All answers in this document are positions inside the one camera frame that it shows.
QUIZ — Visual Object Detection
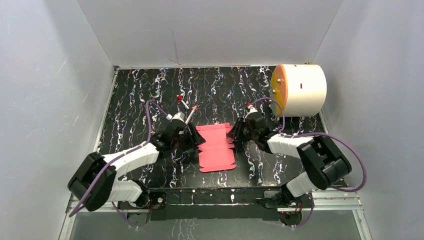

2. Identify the red capped white marker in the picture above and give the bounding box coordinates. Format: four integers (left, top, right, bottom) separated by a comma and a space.
176, 95, 191, 111

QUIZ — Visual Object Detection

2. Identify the pink cardboard box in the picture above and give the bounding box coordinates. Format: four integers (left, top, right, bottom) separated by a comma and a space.
196, 123, 236, 173

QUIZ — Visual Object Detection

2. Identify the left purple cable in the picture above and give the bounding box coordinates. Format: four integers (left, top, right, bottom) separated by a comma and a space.
68, 100, 170, 229

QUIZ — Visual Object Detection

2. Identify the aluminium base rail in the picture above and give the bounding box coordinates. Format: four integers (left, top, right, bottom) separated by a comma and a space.
66, 188, 364, 214

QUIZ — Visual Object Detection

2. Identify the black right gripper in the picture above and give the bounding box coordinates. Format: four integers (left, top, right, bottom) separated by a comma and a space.
226, 117, 258, 143

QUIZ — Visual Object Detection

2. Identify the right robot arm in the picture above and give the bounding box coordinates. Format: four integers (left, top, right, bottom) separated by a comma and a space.
226, 112, 352, 207

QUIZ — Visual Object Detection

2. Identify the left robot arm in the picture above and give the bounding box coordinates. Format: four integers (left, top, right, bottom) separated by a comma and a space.
67, 118, 206, 212

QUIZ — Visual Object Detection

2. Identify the orange capped white marker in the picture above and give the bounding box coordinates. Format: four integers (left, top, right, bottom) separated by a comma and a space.
185, 105, 198, 125

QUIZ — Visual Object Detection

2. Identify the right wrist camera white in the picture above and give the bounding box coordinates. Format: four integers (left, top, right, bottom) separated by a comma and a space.
247, 104, 258, 113

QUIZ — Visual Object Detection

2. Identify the white cylindrical drum device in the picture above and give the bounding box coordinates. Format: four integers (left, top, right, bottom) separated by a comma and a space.
269, 64, 327, 117

